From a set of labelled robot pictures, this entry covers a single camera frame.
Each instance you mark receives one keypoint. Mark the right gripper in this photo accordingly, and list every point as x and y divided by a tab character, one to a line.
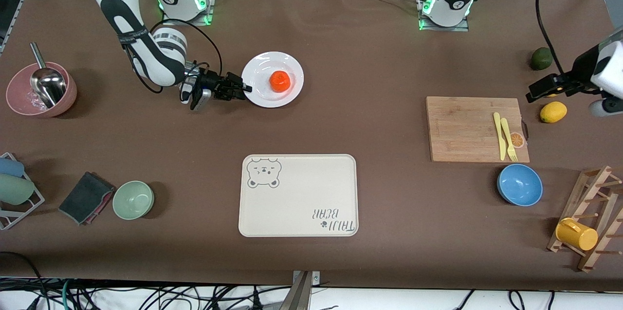
212	81

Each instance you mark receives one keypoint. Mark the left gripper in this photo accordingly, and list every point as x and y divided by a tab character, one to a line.
580	72

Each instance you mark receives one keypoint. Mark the white round plate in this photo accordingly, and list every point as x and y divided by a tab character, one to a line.
263	96

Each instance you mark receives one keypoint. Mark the orange mandarin fruit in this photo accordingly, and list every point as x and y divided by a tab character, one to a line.
280	81

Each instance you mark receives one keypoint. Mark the green lime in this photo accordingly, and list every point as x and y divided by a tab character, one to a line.
541	58

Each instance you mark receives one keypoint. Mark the yellow plastic fork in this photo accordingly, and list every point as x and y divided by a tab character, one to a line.
509	142

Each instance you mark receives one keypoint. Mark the yellow plastic knife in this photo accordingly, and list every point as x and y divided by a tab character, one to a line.
499	135

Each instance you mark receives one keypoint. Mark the wooden cutting board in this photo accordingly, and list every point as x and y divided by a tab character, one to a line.
462	130

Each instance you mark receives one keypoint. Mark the blue bowl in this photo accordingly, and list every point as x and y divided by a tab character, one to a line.
520	185

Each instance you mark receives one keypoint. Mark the cream tray with bear print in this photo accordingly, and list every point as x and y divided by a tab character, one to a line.
302	193

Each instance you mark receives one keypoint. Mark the wooden peg drying rack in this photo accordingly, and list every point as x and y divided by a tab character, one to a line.
608	222

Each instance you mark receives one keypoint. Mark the pale green bowl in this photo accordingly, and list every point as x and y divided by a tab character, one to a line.
133	200

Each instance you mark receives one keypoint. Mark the yellow mug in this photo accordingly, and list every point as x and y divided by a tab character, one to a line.
577	235

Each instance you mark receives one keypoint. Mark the dark grey folded cloth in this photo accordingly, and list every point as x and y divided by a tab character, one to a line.
86	198

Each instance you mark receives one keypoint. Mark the metal scoop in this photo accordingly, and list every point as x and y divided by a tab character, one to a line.
48	83

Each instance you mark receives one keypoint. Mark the pink bowl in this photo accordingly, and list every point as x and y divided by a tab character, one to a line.
19	98

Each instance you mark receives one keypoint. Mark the light blue cup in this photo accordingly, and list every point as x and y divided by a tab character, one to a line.
10	167

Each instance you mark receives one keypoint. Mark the pale green cup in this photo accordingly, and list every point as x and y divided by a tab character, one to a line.
14	189

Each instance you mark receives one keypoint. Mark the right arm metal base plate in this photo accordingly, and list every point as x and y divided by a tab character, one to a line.
208	8

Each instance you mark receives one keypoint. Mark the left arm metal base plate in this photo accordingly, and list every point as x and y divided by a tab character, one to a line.
426	25

